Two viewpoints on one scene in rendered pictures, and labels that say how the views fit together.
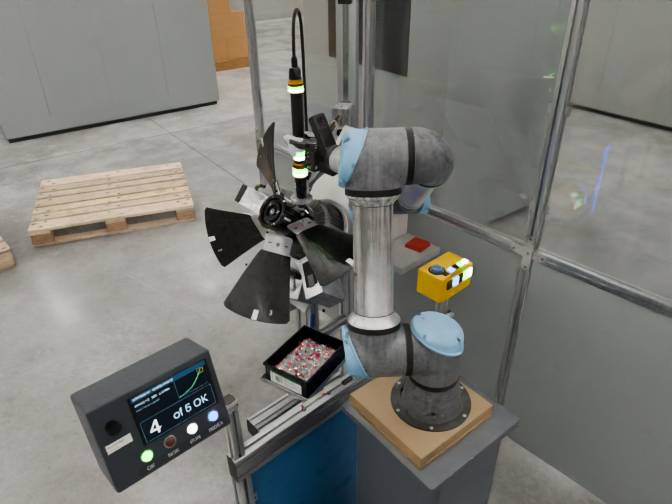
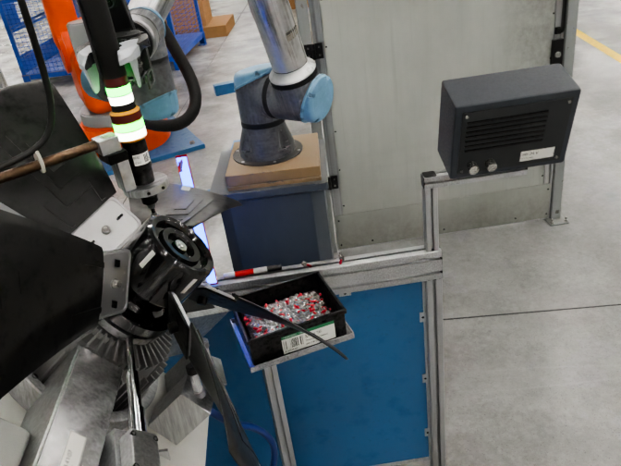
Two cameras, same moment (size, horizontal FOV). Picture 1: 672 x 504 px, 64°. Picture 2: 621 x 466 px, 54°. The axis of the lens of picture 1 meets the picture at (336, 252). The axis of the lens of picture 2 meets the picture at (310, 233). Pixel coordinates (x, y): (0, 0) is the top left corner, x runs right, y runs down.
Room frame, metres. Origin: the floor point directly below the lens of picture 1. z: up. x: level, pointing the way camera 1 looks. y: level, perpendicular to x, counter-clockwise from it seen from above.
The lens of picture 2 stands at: (2.04, 0.86, 1.65)
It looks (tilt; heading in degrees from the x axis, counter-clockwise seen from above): 30 degrees down; 221
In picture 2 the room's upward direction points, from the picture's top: 8 degrees counter-clockwise
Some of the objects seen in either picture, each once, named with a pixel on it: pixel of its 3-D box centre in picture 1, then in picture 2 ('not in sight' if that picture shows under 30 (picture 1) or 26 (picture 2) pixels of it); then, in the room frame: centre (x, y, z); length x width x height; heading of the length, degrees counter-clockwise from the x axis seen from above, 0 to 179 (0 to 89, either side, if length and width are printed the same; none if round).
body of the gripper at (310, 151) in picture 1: (323, 155); (126, 55); (1.46, 0.03, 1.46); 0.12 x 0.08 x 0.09; 42
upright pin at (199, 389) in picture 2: not in sight; (195, 380); (1.61, 0.20, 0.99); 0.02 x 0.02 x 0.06
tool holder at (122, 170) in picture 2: (301, 184); (132, 161); (1.55, 0.10, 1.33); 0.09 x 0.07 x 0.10; 167
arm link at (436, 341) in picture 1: (432, 347); (260, 91); (0.92, -0.21, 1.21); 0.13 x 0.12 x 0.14; 92
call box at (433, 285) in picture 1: (444, 278); not in sight; (1.47, -0.35, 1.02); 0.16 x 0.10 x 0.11; 132
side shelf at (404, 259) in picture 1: (389, 245); not in sight; (1.99, -0.23, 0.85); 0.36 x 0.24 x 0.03; 42
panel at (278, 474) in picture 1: (356, 462); (279, 399); (1.20, -0.06, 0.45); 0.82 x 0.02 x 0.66; 132
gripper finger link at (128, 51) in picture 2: (292, 147); (132, 67); (1.52, 0.12, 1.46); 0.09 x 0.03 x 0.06; 52
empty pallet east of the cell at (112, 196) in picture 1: (115, 199); not in sight; (4.15, 1.86, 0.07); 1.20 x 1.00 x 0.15; 110
